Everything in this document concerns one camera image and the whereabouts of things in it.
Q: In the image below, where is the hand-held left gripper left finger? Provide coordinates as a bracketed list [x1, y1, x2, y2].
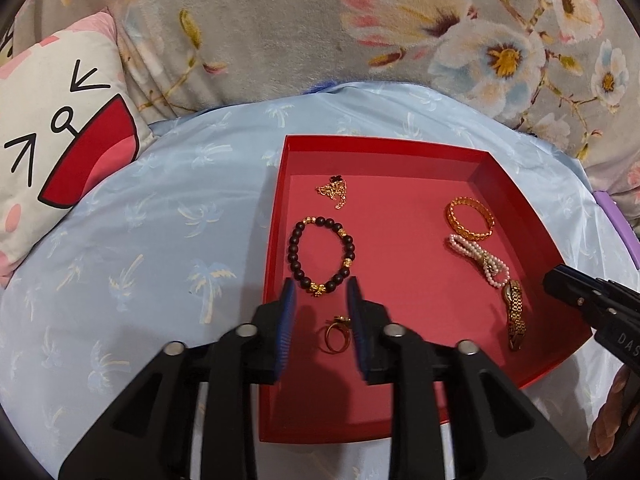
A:
[57, 276, 301, 480]

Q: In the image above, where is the gold wrist watch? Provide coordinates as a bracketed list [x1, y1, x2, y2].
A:
[501, 280, 528, 352]

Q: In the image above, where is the thin gold chain necklace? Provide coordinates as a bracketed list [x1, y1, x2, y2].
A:
[315, 175, 349, 211]

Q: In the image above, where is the white pearl bracelet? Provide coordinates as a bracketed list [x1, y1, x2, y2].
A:
[448, 232, 511, 289]

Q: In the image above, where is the gold flower ring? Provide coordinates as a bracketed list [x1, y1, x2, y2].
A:
[320, 315, 353, 356]

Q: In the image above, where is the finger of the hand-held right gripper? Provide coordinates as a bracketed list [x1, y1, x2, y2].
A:
[542, 262, 640, 329]

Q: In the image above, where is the blue palm-print sheet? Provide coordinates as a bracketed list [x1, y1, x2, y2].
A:
[0, 80, 626, 480]

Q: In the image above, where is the person's right hand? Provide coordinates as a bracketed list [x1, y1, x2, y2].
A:
[587, 365, 633, 461]

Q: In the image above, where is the black bead bracelet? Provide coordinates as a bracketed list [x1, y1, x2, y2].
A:
[287, 216, 357, 297]

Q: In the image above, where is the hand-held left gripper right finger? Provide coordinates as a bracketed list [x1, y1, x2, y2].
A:
[347, 275, 587, 480]

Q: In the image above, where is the gold cuff bracelet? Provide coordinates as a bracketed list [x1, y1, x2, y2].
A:
[444, 197, 496, 242]

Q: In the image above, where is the grey floral blanket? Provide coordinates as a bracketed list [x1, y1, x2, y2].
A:
[15, 0, 640, 196]

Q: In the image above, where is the white cat face pillow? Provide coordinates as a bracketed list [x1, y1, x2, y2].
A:
[0, 7, 156, 286]

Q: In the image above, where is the red cardboard box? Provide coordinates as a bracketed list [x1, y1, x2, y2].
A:
[257, 134, 593, 445]

